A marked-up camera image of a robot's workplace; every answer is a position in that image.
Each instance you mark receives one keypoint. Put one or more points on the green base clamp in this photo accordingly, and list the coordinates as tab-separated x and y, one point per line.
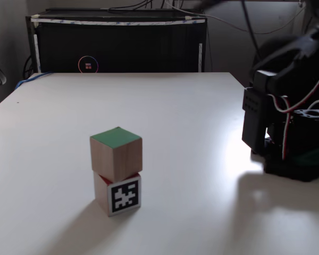
309	156

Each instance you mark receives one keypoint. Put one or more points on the black computer case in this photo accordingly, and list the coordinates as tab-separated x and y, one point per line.
117	45

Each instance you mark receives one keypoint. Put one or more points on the red-topped wooden cube with marker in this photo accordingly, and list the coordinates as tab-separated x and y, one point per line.
125	196

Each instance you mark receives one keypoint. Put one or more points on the green-topped wooden cube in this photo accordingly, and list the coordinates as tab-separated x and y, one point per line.
117	156

